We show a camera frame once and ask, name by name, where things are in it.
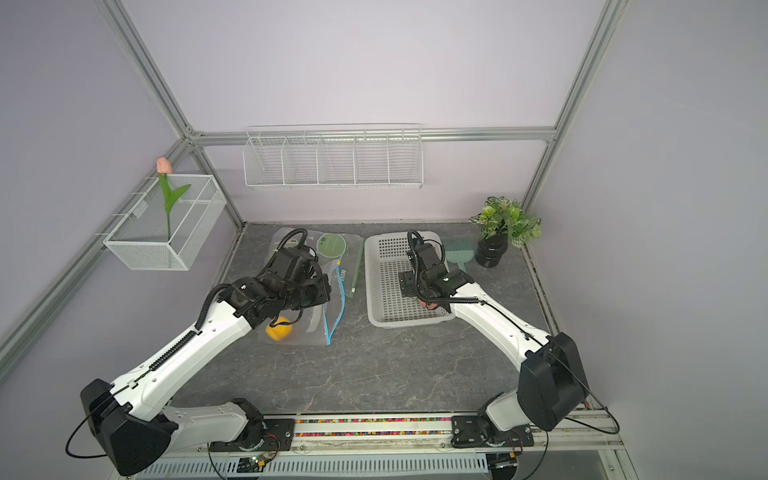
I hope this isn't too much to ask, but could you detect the white wire wall shelf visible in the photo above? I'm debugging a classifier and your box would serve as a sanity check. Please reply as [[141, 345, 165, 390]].
[[242, 123, 424, 190]]

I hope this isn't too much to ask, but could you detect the green printed zip-top bag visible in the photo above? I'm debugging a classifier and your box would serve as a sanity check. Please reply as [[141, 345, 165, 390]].
[[305, 230, 364, 298]]

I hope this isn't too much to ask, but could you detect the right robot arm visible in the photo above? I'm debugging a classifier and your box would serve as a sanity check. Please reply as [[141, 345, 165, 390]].
[[403, 236, 590, 432]]

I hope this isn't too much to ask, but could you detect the green dustpan scoop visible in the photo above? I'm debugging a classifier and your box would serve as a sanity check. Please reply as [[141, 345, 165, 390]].
[[443, 238, 474, 271]]

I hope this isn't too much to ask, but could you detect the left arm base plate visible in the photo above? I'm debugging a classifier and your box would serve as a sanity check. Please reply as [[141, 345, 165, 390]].
[[210, 418, 296, 452]]

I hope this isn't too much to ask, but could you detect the white plastic basket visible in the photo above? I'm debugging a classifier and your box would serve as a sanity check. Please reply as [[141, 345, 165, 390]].
[[364, 231, 455, 329]]

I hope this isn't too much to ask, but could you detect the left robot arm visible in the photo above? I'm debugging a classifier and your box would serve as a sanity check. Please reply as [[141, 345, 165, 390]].
[[80, 244, 331, 477]]

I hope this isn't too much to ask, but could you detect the clear blue-zipper bag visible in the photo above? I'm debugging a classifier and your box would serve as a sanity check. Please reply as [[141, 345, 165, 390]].
[[258, 266, 346, 346]]

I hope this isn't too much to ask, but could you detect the yellow peach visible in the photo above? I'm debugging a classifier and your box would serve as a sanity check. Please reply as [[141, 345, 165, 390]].
[[265, 317, 293, 342]]

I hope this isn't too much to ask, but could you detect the pink artificial tulip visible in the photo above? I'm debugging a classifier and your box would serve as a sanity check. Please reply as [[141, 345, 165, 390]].
[[156, 157, 191, 241]]

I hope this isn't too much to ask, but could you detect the white mesh wall basket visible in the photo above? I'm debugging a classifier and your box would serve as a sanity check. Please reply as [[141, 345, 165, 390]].
[[103, 174, 227, 271]]

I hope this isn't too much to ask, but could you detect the potted green plant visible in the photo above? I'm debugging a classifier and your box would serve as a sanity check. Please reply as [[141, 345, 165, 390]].
[[470, 196, 541, 268]]

